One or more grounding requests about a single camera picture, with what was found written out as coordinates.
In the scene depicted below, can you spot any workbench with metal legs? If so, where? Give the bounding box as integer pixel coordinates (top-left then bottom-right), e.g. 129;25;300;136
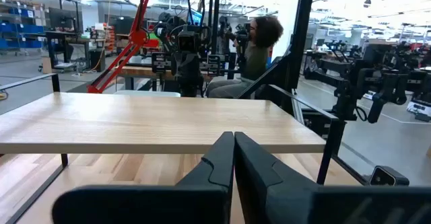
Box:
44;28;106;73

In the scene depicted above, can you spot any rack with blue bins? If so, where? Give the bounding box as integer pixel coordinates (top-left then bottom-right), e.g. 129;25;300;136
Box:
0;1;46;55

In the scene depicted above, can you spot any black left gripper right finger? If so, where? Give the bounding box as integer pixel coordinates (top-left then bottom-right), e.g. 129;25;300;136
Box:
234;131;431;224

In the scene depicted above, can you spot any black camera box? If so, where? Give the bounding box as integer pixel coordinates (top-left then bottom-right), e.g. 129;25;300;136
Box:
368;165;410;187

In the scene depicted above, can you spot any person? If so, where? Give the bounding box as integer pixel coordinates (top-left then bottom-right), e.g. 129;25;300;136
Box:
205;15;284;100

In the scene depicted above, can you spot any wooden table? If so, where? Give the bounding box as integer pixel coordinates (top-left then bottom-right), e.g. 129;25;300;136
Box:
116;65;216;91

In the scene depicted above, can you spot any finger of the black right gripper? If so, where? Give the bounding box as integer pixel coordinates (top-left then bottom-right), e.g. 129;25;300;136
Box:
170;54;189;98
187;54;205;98

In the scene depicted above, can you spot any red desk lamp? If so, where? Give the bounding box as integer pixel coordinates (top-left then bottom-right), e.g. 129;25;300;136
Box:
86;0;156;94

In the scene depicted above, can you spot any black waste bin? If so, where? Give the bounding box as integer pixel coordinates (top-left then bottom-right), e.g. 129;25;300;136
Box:
89;48;107;72

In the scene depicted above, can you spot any wooden shelf with black frame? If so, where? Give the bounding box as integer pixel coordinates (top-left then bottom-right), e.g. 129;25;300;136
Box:
0;73;347;224

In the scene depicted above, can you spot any cardboard box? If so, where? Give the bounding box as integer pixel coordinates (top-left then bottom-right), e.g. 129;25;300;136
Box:
41;56;53;75

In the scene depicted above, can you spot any dark computer monitor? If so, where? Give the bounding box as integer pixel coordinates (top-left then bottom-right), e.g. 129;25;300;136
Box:
48;7;81;30

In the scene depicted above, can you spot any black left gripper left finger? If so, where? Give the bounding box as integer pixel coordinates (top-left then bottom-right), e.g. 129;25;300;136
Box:
51;131;236;224

